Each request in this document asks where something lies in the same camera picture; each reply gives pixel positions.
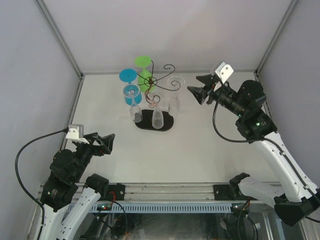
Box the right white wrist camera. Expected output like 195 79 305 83
210 61 234 91

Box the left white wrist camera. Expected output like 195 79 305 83
65 124 89 144

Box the aluminium front rail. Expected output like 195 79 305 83
37 181 283 202

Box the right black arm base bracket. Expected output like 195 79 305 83
213 184 234 201

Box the clear champagne flute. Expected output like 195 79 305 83
122 83 143 123

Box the green plastic wine glass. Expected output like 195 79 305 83
134 55 153 93

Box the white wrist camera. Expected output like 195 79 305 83
65 124 89 144
210 61 234 91

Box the grey slotted cable duct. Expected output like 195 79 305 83
87 202 240 214

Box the left black camera cable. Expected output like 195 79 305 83
14 127 70 226

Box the blue plastic wine glass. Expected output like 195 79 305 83
119 68 142 106

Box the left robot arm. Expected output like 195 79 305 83
35 128 115 240

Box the right black camera cable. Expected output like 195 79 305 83
211 84 320 223

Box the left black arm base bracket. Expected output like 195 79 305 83
107 183 126 201

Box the black camera cable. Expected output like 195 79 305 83
211 84 320 223
14 127 70 226

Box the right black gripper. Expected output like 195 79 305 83
187 74 246 118

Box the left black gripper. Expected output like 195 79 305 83
72 131 115 181

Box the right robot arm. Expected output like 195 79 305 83
187 74 320 226

